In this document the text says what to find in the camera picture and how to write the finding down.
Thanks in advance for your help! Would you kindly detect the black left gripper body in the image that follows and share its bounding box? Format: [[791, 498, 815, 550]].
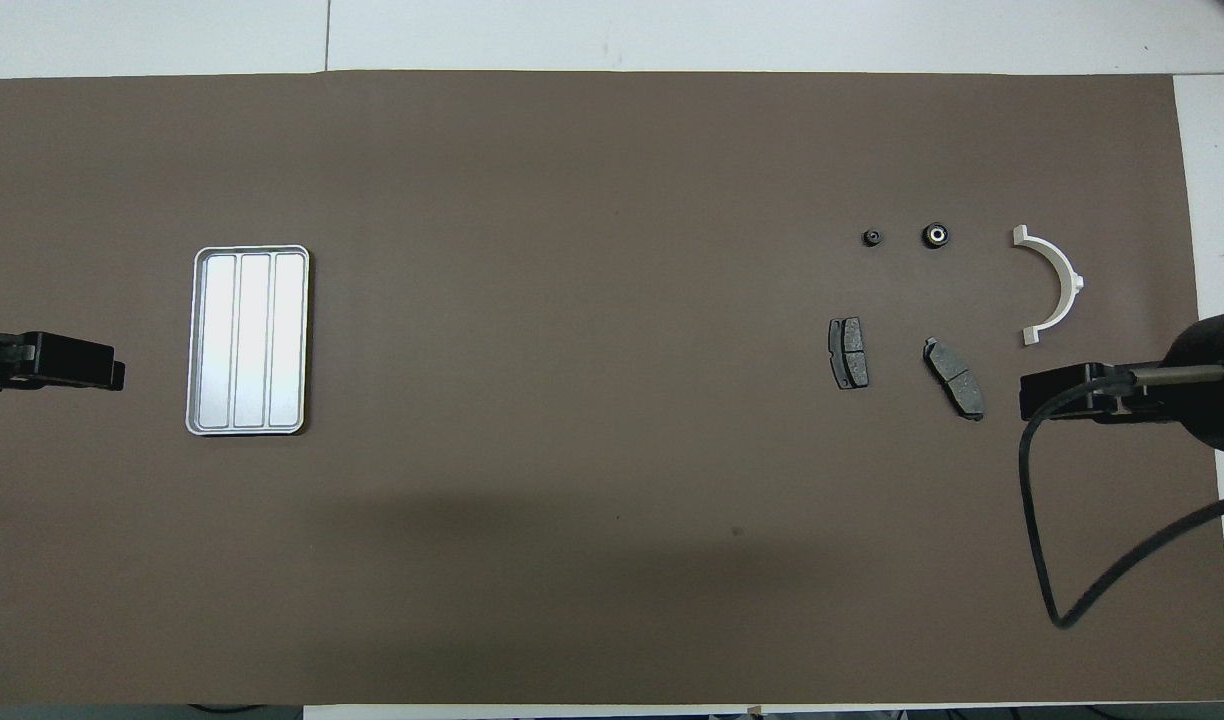
[[0, 330, 116, 392]]

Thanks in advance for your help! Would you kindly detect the silver metal tray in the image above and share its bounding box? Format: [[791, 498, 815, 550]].
[[185, 244, 312, 437]]

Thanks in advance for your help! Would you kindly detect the elongated grey brake pad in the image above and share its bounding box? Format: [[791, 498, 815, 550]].
[[921, 336, 987, 422]]

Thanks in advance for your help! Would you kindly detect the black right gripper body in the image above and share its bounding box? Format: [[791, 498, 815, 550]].
[[1030, 362, 1173, 424]]

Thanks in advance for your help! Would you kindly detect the brown table mat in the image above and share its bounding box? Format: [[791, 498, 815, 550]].
[[0, 70, 1224, 706]]

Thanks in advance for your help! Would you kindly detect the white semicircular bracket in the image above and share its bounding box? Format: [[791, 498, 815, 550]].
[[1012, 224, 1086, 347]]

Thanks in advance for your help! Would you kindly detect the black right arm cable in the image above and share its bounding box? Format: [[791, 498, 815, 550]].
[[1017, 362, 1224, 630]]

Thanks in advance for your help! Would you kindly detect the rectangular dark brake pad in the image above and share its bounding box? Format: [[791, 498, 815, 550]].
[[827, 316, 871, 391]]

